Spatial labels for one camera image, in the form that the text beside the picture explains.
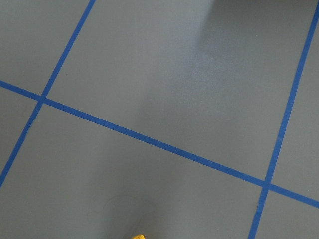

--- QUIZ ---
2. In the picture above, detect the yellow corn cob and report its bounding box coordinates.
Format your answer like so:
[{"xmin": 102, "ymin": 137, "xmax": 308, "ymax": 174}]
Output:
[{"xmin": 132, "ymin": 234, "xmax": 145, "ymax": 239}]

